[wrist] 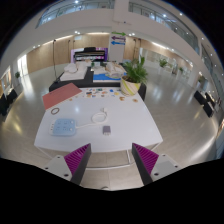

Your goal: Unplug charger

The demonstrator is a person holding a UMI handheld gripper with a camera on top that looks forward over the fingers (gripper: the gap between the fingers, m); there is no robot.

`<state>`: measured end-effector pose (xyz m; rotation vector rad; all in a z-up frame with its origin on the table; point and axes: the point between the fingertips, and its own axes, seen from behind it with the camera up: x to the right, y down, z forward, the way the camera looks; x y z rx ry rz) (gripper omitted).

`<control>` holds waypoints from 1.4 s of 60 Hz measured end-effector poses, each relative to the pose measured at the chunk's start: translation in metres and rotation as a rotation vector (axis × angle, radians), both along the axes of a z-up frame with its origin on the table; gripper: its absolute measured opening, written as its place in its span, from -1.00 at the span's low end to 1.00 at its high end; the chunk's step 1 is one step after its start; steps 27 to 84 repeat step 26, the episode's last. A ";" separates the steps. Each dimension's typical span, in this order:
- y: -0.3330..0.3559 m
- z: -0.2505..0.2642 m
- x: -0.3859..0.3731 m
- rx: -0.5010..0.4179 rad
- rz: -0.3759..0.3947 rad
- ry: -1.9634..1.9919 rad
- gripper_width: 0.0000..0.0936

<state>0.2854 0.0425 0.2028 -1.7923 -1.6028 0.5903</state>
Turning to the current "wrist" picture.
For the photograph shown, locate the group of black chairs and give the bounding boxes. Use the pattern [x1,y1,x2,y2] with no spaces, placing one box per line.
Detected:
[0,87,21,116]
[193,89,218,118]

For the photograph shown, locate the white power strip cable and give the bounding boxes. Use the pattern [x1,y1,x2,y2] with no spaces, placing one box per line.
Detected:
[75,107,109,129]

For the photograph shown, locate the white architectural model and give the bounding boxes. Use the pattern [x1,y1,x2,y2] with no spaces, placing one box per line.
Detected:
[59,62,88,82]

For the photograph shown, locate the small grey charger block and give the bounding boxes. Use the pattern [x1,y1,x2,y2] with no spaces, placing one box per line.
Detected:
[102,125,112,136]

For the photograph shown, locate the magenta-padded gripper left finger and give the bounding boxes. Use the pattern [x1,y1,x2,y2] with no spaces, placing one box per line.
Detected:
[42,143,92,186]

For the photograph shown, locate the potted plant in striped pot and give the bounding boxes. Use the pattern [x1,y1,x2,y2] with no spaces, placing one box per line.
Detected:
[119,56,149,97]

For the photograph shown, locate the light blue power strip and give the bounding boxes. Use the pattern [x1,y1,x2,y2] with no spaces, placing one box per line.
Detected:
[49,118,78,137]

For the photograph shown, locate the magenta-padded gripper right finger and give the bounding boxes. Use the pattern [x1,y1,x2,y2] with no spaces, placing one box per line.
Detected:
[131,142,183,186]

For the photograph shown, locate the thin black pole stand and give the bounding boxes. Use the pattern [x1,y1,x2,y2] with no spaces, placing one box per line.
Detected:
[52,39,61,83]

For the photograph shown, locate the black piano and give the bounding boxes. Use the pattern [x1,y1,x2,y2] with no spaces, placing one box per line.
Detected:
[71,46,109,64]

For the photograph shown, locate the blue map board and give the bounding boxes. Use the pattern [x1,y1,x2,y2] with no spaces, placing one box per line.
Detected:
[92,73,126,83]

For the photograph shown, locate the pink rectangular mat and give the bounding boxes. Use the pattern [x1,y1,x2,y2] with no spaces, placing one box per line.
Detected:
[42,82,83,111]

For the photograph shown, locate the black display platform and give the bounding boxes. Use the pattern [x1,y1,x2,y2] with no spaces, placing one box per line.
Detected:
[48,66,148,101]

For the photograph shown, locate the white sign with arrows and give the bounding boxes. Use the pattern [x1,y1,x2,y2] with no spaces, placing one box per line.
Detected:
[109,30,128,63]

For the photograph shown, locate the sheet of colourful stickers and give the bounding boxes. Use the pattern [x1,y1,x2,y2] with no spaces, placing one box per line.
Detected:
[81,87,121,99]

